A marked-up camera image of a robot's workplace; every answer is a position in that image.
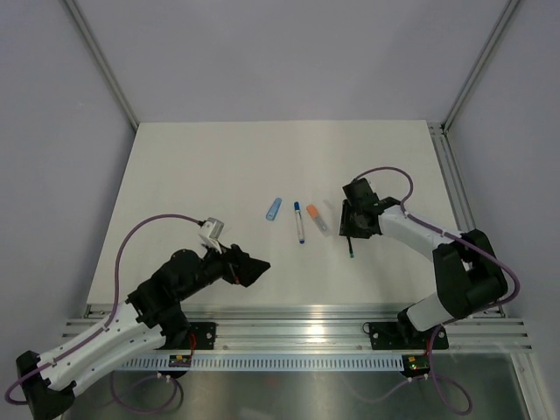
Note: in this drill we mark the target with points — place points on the blue highlighter pen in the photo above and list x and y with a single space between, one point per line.
272 213

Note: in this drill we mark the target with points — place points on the aluminium frame post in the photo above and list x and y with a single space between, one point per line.
94 49
483 59

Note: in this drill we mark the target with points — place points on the white slotted cable duct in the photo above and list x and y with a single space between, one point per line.
267 363

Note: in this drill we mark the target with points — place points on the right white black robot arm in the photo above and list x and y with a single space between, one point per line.
467 274

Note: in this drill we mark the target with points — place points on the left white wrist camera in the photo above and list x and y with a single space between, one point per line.
209 232

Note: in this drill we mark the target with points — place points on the black green-tipped pen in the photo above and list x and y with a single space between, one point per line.
350 247

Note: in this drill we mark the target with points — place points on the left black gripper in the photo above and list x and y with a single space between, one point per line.
239 267

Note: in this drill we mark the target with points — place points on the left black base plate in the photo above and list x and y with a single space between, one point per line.
202 335

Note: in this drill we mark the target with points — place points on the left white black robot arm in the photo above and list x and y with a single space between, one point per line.
149 318

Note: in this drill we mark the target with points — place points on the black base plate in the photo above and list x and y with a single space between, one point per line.
387 336
202 335

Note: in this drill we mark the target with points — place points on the grey orange-tipped marker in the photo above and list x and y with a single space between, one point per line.
318 220

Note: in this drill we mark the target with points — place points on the right side aluminium rail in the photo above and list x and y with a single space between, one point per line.
453 181

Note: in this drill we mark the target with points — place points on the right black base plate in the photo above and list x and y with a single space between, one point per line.
387 336

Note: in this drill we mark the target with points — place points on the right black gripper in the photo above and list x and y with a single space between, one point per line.
346 228

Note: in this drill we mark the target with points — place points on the right aluminium frame post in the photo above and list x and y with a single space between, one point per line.
483 59

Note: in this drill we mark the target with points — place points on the white blue-capped pen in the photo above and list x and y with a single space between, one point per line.
299 223

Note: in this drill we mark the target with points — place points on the left aluminium frame post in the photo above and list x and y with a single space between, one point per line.
94 49

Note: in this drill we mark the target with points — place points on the clear pen cap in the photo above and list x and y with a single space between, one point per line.
327 203

